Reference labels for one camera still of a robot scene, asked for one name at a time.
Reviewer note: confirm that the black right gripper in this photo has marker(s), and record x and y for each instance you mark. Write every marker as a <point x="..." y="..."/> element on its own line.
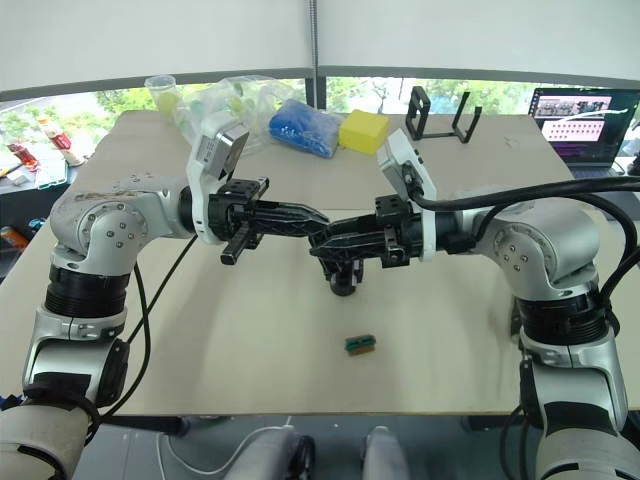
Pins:
<point x="402" y="235"/>

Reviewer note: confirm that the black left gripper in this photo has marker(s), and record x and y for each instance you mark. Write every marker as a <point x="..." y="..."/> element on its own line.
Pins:
<point x="225" y="215"/>

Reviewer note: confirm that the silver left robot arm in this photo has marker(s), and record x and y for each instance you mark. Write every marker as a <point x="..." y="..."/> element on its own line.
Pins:
<point x="100" y="235"/>

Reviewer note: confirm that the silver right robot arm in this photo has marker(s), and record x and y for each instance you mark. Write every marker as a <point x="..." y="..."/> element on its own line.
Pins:
<point x="550" y="230"/>

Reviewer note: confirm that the small green tan gripper piece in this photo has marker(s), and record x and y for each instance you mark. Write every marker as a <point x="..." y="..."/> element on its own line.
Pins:
<point x="360" y="345"/>

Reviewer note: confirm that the blue plastic bag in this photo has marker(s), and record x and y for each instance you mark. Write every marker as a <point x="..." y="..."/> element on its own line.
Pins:
<point x="302" y="127"/>

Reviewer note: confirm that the yellow box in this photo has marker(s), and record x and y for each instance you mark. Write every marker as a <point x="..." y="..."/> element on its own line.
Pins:
<point x="362" y="131"/>

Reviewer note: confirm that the clear plastic bag with items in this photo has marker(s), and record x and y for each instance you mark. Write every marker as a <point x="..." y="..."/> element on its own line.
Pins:
<point x="250" y="102"/>

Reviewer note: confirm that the clear cup with green ball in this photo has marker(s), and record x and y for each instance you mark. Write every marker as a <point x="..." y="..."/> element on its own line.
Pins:
<point x="165" y="97"/>

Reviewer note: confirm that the grey rounded leg shape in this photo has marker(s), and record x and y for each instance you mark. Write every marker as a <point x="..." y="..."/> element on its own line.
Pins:
<point x="272" y="455"/>
<point x="390" y="455"/>

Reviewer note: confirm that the white roller blind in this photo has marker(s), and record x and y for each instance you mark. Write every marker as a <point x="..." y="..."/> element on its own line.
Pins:
<point x="475" y="35"/>
<point x="150" y="40"/>

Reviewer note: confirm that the bottle with red label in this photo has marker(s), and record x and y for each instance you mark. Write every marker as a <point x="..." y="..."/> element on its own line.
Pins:
<point x="62" y="142"/>

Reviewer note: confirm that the green edged tray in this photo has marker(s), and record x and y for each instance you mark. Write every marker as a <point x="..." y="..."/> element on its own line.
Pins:
<point x="52" y="172"/>

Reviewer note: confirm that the black table base bar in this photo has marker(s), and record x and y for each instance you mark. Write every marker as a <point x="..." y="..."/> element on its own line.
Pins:
<point x="150" y="425"/>

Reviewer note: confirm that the open laptop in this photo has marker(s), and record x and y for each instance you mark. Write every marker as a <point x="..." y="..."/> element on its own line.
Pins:
<point x="580" y="125"/>

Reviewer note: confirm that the teal round object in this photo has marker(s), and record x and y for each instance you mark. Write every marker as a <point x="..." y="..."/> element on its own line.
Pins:
<point x="37" y="223"/>

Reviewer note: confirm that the red snack packet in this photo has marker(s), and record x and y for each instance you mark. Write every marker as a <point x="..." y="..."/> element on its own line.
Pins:
<point x="22" y="157"/>

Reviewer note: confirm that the orange packet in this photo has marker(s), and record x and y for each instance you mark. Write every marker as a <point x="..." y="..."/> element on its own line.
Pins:
<point x="12" y="239"/>

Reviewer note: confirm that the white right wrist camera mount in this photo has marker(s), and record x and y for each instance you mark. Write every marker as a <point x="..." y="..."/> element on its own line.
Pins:
<point x="400" y="150"/>

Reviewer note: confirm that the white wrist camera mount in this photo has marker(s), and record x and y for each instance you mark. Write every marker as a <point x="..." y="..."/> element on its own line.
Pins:
<point x="400" y="150"/>
<point x="200" y="165"/>

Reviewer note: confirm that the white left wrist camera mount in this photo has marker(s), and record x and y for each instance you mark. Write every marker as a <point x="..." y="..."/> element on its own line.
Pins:
<point x="200" y="165"/>

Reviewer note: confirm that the grey window post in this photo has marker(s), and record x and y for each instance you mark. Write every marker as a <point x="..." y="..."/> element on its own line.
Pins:
<point x="316" y="87"/>

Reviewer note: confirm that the black frame stand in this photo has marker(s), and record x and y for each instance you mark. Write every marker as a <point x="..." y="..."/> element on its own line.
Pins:
<point x="417" y="112"/>

